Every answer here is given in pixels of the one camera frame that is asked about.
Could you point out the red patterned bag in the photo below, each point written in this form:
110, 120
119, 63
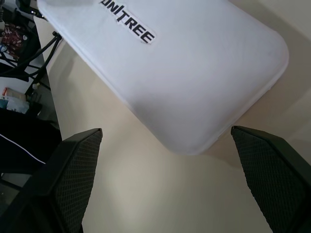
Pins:
13, 36

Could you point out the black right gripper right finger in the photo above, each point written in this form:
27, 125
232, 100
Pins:
274, 179

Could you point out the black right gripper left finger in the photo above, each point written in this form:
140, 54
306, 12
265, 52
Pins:
70, 184

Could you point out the white box with Unitree label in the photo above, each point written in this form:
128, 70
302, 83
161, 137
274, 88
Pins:
184, 72

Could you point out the black fabric with white stripe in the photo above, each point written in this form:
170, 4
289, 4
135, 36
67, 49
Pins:
22, 140

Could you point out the small cardboard carton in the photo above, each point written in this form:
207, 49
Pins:
14, 98

